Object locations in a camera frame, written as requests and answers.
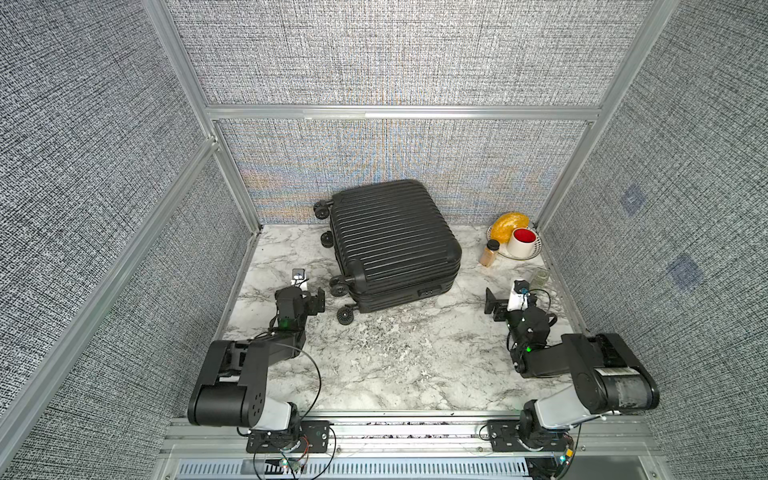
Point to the brown spice jar black lid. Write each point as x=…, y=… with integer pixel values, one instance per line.
x=489, y=253

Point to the white patterned plate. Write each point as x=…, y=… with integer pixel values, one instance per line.
x=503, y=250

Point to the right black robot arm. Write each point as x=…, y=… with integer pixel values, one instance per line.
x=607, y=378

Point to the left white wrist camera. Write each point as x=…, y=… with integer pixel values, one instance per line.
x=299, y=278

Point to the black ribbed hard-shell suitcase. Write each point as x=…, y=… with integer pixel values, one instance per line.
x=392, y=246

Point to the clear glass jar lying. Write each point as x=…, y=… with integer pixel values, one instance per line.
x=539, y=278

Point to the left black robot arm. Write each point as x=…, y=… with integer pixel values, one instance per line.
x=231, y=388

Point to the white slotted cable duct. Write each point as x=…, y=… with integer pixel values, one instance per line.
x=359, y=468

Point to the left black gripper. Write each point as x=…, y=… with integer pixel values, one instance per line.
x=315, y=302

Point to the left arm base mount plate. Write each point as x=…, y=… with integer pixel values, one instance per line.
x=308, y=436

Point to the white cup red inside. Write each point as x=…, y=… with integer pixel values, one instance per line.
x=522, y=243

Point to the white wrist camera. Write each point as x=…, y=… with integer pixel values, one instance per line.
x=518, y=299
x=299, y=278

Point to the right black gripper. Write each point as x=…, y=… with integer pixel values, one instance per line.
x=492, y=303

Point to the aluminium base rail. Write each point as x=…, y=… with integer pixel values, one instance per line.
x=429, y=433

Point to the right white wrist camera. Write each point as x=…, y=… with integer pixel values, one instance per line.
x=518, y=299

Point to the aluminium enclosure frame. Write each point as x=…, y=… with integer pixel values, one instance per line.
x=105, y=126

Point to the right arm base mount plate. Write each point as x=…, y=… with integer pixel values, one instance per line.
x=508, y=436

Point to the yellow bread loaf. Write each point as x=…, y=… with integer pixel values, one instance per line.
x=503, y=228

